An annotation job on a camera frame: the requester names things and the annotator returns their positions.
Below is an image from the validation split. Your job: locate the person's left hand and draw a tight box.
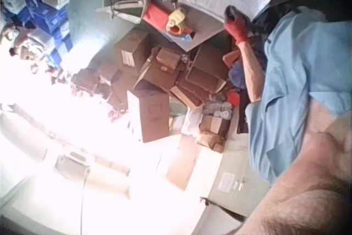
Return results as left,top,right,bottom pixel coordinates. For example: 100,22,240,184
223,5,252,46

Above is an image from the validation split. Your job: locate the grey table board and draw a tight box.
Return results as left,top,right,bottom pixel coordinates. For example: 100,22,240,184
162,0,234,53

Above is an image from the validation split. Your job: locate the yellow and orange plastic jug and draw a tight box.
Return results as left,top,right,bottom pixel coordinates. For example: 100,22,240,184
166,7,193,36

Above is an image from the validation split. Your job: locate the blue fluffy cloth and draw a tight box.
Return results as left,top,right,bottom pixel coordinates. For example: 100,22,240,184
228,61,250,89

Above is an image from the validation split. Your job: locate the red cloth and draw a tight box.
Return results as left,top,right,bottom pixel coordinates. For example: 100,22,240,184
142,1,177,31

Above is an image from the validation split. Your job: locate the orange round lid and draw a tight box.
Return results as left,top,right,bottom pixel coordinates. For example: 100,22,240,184
228,91,242,106

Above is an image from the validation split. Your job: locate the heap of grey rolls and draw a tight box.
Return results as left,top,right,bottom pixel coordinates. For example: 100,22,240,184
203,93,234,120

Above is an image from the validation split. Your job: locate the heap of brown cardboard boxes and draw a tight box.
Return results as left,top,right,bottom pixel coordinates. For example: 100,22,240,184
73,29,230,153

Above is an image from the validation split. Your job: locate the white and green framed case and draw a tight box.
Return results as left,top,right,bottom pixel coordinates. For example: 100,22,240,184
96,0,151,24

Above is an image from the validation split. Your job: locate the stack of blue crates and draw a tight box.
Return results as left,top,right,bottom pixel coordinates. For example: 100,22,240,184
0,0,74,68

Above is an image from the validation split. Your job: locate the white box appliance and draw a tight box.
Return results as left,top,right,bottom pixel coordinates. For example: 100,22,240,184
54,146,131,192

